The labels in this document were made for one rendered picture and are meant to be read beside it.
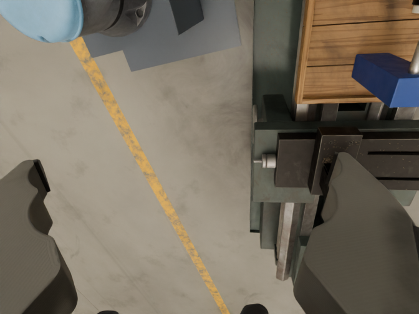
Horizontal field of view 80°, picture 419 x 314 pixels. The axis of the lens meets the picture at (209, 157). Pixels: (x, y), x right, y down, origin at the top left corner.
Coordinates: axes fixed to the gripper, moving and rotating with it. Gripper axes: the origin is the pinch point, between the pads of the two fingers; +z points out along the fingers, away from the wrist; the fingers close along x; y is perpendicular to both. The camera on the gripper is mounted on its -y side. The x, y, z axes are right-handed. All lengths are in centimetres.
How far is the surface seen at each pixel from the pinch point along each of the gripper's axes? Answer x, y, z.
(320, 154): 33, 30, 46
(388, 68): 41, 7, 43
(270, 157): 22, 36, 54
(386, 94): 39, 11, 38
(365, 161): 48, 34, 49
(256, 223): 34, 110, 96
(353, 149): 41, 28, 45
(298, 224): 42, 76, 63
